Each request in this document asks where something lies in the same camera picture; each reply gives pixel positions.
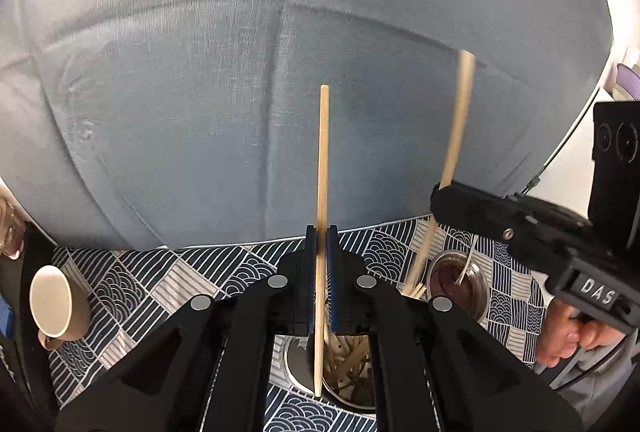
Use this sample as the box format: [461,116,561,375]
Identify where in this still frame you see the beige ceramic mug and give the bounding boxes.
[29,264,93,353]

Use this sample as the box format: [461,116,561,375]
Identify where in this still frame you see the black metal tumbler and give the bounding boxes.
[272,333,380,414]

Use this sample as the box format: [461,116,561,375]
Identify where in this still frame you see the person's right hand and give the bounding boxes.
[537,299,633,368]

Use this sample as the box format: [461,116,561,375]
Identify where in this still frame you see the blue white patterned tablecloth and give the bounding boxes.
[47,217,548,432]

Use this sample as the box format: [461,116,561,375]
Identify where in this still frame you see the pink translucent object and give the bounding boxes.
[0,194,26,260]

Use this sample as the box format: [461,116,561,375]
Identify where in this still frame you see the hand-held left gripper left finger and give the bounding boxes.
[55,225,319,432]

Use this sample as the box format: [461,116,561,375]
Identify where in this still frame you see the pale wooden chopstick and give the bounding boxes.
[313,84,331,399]
[404,50,477,300]

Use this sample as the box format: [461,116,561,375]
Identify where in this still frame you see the metal bowl of sauce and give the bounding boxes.
[426,249,489,319]

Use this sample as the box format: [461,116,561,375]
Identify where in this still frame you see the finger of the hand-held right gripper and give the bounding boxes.
[431,182,596,273]

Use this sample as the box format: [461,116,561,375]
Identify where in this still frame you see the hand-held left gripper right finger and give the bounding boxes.
[326,225,585,432]

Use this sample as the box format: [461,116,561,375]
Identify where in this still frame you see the black cable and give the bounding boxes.
[552,342,631,390]

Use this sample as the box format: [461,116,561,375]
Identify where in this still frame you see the grey blue sofa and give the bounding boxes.
[0,0,616,250]

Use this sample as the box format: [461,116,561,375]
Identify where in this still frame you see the purple cushion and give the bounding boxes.
[614,63,640,101]

